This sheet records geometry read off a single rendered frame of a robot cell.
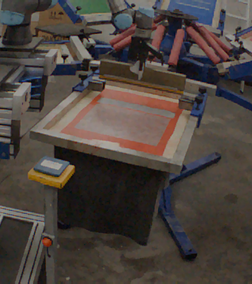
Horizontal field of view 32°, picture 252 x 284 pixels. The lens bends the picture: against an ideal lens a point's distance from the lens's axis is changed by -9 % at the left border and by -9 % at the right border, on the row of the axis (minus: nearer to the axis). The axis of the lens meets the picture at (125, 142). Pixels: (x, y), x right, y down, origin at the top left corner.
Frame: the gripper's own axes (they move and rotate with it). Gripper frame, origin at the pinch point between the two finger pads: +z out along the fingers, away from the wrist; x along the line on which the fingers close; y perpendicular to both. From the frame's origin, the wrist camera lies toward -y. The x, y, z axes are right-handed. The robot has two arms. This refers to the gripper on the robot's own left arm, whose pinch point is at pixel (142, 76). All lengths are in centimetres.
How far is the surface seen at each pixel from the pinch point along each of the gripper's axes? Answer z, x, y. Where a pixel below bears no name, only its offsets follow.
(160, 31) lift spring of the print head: -11, -65, 5
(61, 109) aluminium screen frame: 10.3, 32.8, 25.3
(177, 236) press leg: 104, -30, -31
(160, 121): 13.6, 15.3, -13.8
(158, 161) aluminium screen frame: 11, 58, -21
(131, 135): 13.7, 35.6, -6.0
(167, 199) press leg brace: 97, -59, -16
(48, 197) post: 25, 77, 12
